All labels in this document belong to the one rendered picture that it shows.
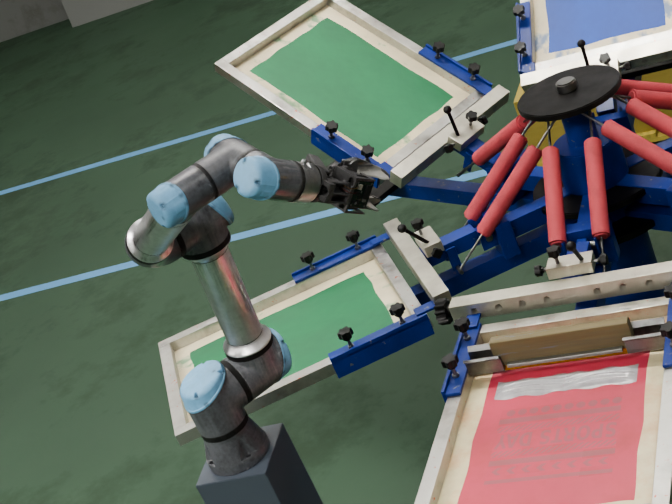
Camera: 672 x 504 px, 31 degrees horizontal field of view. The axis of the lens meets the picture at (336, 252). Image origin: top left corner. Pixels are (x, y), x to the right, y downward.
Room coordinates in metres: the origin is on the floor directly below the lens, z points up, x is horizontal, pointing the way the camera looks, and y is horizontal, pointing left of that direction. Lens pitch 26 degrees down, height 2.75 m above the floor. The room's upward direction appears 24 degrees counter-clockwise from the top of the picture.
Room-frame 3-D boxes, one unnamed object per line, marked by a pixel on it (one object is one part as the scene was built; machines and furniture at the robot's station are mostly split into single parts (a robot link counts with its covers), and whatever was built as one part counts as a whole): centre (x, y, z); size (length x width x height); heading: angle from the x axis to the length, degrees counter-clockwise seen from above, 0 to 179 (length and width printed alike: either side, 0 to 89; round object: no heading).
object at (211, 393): (2.43, 0.39, 1.37); 0.13 x 0.12 x 0.14; 116
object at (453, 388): (2.73, -0.19, 0.98); 0.30 x 0.05 x 0.07; 152
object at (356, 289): (3.29, 0.09, 1.05); 1.08 x 0.61 x 0.23; 92
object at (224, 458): (2.43, 0.39, 1.25); 0.15 x 0.15 x 0.10
